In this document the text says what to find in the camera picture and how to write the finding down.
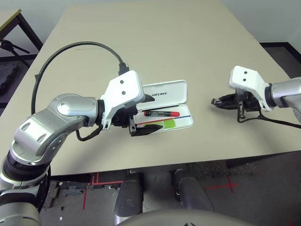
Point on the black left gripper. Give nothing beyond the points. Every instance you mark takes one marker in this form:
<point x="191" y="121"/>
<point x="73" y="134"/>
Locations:
<point x="122" y="117"/>

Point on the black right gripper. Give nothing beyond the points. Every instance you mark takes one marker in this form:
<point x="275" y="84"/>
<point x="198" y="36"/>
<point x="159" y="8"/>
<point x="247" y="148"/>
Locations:
<point x="251" y="101"/>

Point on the black marker with red cap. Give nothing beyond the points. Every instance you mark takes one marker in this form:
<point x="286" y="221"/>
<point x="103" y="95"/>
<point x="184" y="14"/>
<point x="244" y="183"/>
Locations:
<point x="162" y="114"/>

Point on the white plastic pencil case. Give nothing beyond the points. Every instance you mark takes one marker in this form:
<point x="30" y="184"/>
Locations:
<point x="169" y="91"/>

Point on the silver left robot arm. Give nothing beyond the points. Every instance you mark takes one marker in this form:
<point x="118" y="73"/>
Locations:
<point x="70" y="108"/>

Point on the grey robot left leg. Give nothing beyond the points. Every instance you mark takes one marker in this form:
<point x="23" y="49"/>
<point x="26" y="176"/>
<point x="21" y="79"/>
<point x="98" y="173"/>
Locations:
<point x="129" y="200"/>

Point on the grey robot leg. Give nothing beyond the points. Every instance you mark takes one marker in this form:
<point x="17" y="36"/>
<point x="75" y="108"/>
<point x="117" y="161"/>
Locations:
<point x="190" y="193"/>
<point x="129" y="200"/>

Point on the grey robot right leg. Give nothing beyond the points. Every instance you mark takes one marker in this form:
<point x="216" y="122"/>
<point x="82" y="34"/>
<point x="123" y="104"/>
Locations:
<point x="190" y="193"/>

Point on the grey robot torso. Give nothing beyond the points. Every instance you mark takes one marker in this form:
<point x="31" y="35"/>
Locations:
<point x="176" y="219"/>

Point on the black tripod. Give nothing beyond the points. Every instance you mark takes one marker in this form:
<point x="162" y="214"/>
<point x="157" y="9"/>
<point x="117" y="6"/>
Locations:
<point x="9" y="46"/>

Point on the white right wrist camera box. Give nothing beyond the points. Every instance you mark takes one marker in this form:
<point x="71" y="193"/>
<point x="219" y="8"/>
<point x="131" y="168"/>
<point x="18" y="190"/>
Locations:
<point x="244" y="77"/>

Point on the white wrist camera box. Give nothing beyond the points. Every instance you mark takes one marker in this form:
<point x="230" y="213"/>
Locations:
<point x="122" y="87"/>
<point x="244" y="77"/>

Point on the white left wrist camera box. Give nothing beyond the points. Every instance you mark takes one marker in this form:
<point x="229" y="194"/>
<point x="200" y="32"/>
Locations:
<point x="122" y="87"/>

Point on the side table with black frame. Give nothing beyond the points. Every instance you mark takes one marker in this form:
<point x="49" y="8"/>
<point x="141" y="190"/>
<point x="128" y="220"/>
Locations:
<point x="9" y="16"/>

